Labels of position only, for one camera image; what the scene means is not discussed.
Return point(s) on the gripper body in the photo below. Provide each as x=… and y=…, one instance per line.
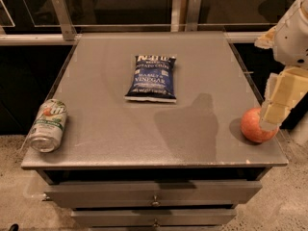
x=293, y=40

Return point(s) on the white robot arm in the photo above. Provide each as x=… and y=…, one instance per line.
x=288, y=40

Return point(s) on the grey drawer cabinet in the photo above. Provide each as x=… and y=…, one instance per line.
x=198, y=138

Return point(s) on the grey middle drawer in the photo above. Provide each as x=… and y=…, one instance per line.
x=152, y=194

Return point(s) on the grey drawer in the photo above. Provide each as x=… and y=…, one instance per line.
x=152, y=194
x=157, y=217

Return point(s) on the grey lower drawer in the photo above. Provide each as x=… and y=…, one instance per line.
x=157, y=217

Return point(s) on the red apple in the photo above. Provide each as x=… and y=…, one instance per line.
x=251, y=129

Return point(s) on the blue chip bag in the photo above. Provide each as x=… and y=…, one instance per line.
x=153, y=79

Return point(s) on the green white soda can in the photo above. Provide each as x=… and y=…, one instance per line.
x=47, y=131

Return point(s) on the horizontal metal rail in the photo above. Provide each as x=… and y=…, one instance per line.
x=58, y=39

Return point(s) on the right metal bracket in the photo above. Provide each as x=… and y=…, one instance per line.
x=193, y=12

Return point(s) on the metal bracket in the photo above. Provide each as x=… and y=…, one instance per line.
x=193, y=12
x=63, y=16

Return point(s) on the left metal bracket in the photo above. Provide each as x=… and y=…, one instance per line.
x=63, y=16

